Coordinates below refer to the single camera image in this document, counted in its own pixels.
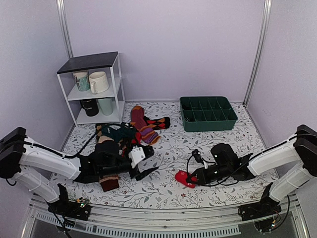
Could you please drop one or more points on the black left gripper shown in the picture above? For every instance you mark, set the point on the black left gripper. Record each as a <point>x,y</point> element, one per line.
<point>136,174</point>

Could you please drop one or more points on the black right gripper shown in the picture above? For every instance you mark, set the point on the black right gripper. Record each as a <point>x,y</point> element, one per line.
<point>203,178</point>

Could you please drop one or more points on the red sock pair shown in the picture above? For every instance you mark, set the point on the red sock pair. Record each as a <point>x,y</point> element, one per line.
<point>182,177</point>

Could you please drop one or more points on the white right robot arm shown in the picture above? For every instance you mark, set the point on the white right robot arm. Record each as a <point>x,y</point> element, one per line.
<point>300,148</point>

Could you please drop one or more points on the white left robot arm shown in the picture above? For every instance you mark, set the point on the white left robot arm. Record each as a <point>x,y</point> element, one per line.
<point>20,155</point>

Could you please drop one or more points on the brown striped sock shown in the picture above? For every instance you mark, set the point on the brown striped sock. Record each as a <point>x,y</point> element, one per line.
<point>109,183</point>

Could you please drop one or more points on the single red sock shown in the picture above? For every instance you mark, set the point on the single red sock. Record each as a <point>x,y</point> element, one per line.
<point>135,140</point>

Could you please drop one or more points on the maroon purple striped sock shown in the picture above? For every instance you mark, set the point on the maroon purple striped sock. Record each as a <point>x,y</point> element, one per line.
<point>148,135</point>

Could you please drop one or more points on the dark teal sock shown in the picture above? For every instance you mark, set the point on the dark teal sock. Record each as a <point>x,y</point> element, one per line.
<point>118,131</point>

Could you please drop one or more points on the floral white table mat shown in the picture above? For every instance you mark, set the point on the floral white table mat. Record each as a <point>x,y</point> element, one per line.
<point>173,160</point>

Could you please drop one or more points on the black orange argyle sock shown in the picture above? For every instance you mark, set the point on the black orange argyle sock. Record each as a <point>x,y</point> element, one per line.
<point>158,124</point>

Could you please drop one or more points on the green divided organizer tray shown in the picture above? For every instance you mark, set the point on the green divided organizer tray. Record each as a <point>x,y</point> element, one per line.
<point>207,113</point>

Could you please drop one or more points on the mint green mug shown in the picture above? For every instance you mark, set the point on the mint green mug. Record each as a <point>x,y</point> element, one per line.
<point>106,106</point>

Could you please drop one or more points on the black mug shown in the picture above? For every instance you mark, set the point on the black mug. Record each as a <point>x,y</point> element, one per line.
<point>90,107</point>

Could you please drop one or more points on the cream white mug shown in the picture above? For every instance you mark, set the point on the cream white mug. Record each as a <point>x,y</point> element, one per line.
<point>98,82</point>

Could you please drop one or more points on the white shelf black top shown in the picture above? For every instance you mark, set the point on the white shelf black top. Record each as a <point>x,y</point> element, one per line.
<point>110,64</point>

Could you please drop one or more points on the teal patterned mug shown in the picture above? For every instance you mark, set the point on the teal patterned mug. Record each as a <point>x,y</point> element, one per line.
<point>82,80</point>

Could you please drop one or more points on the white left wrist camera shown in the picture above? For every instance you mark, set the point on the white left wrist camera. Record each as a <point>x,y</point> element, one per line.
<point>136,155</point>

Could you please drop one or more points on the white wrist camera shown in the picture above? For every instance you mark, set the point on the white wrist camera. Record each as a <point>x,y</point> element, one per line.
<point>136,155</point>
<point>197,155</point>

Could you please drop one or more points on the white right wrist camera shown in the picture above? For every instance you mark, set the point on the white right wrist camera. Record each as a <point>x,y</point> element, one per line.
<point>197,155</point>

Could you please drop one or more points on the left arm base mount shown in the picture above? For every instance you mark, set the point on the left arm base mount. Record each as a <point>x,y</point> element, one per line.
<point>78,209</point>

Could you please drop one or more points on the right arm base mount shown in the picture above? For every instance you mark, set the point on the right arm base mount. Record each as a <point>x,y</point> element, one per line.
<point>265,207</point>

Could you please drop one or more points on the aluminium front rail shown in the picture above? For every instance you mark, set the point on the aluminium front rail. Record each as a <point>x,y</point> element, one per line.
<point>165,210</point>

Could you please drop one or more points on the right corner metal post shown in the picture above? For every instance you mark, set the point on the right corner metal post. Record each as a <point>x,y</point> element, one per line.
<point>259,51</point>

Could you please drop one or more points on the corner metal post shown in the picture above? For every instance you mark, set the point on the corner metal post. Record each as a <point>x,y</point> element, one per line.
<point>259,51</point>
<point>64,27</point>

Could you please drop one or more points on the left corner metal post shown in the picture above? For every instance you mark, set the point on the left corner metal post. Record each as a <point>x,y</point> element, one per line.
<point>64,27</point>

